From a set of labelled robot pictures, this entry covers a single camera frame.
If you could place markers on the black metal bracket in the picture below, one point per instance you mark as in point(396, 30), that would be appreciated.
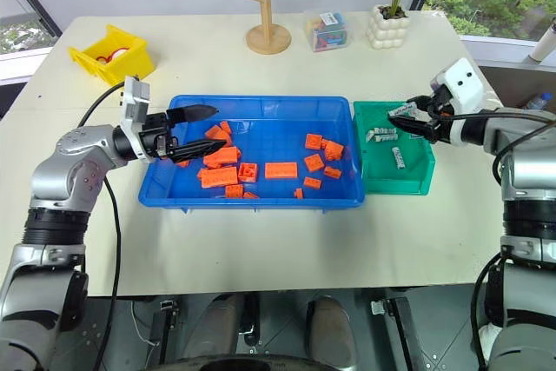
point(167, 323)
point(397, 332)

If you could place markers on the white red-rimmed disc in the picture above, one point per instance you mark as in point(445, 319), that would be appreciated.
point(119, 53)

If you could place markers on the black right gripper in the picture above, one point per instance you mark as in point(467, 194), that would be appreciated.
point(441, 127)

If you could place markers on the small orange toy brick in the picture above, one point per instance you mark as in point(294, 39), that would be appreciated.
point(298, 193)

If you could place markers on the clear water bottle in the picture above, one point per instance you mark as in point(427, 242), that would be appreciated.
point(543, 101)

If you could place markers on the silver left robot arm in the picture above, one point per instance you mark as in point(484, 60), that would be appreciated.
point(82, 149)

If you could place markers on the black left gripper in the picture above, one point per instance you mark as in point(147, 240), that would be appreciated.
point(156, 136)

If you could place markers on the white cylinder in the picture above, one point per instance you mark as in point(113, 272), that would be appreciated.
point(545, 41)

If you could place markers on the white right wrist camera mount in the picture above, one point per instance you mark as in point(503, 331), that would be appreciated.
point(462, 84)

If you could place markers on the long orange toy brick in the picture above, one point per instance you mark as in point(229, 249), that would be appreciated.
point(281, 170)
point(219, 176)
point(226, 157)

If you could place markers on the wooden tree stand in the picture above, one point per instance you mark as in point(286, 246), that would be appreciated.
point(266, 6)

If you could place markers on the green plastic bin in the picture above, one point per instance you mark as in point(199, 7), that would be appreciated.
point(382, 171)

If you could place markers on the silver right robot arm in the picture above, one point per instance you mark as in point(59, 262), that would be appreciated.
point(530, 180)

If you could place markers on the yellow plastic bin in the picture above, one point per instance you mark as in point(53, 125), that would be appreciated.
point(134, 60)

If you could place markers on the white bubble plant pot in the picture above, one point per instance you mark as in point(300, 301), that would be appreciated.
point(386, 32)

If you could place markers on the clear box of parts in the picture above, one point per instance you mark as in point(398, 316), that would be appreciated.
point(328, 34)

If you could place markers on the dark rounded shape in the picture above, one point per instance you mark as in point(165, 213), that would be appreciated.
point(330, 332)

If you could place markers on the blue plastic tray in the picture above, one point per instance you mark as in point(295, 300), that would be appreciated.
point(269, 106)

